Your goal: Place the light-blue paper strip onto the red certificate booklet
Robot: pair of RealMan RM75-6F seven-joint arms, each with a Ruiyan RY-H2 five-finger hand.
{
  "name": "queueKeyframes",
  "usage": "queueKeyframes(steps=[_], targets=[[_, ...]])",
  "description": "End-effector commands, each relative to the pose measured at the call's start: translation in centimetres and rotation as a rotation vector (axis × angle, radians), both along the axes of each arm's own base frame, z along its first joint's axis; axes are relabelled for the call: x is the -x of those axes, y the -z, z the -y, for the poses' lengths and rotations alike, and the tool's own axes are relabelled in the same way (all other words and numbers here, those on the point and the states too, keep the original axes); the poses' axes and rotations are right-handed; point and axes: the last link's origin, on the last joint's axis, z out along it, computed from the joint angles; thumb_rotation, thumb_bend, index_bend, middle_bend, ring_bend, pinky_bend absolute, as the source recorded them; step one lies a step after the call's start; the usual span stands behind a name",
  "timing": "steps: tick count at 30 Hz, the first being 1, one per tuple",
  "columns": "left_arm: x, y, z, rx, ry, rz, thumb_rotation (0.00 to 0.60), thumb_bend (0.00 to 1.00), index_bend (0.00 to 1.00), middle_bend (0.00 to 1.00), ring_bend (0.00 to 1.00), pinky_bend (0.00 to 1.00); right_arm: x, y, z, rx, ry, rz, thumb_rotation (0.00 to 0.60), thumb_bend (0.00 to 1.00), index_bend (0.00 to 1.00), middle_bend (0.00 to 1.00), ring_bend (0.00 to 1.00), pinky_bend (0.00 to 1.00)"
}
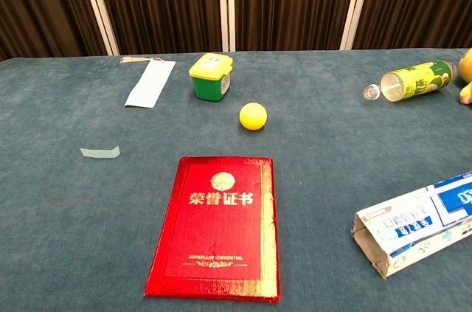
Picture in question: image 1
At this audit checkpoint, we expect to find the small light green strip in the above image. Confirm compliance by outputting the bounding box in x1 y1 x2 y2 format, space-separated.
80 145 121 160

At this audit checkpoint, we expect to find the red honour certificate book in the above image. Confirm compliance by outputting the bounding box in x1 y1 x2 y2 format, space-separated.
144 156 281 304

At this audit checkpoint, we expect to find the teal felt-covered table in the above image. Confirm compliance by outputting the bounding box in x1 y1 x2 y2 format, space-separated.
0 47 472 312

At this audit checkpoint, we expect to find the yellow ball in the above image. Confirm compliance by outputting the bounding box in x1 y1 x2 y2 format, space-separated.
239 102 268 131

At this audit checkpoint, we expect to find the green container with yellow lid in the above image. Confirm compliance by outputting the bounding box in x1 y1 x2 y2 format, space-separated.
188 52 234 103

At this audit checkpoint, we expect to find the pale blue paper bookmark with tassel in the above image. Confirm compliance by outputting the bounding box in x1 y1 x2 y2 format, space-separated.
119 55 177 109

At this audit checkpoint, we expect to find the dark brown curtain panel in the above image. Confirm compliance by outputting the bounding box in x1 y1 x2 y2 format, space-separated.
90 0 230 55
232 0 361 52
352 0 472 50
0 0 111 62

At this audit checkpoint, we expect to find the clear bottle with green label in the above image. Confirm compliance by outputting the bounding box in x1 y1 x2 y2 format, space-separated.
361 60 458 103

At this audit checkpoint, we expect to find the white and blue toothpaste box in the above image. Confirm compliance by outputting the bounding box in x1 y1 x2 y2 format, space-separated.
350 170 472 280

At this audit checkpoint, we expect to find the yellow plush chick toy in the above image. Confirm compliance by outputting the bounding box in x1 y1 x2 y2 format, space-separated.
457 47 472 105

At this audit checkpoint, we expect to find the white partition frame post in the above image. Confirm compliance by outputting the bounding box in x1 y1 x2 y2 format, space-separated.
220 0 237 52
76 0 121 57
339 0 371 51

